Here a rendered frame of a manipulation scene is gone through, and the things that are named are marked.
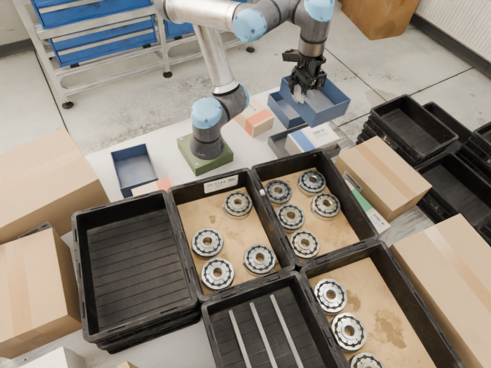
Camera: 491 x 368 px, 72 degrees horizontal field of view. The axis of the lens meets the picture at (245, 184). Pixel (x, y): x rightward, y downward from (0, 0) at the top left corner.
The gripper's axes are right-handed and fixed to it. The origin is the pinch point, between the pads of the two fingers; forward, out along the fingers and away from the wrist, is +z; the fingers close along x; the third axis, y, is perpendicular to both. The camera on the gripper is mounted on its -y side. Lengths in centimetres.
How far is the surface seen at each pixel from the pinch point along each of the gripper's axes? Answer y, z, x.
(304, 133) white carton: -7.9, 33.5, 14.0
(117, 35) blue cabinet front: -171, 65, -30
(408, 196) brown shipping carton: 40, 28, 27
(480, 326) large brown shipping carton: 84, 23, 9
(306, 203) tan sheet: 24.0, 28.3, -8.1
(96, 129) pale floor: -134, 107, -71
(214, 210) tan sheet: 11.2, 26.1, -39.4
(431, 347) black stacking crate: 81, 25, -5
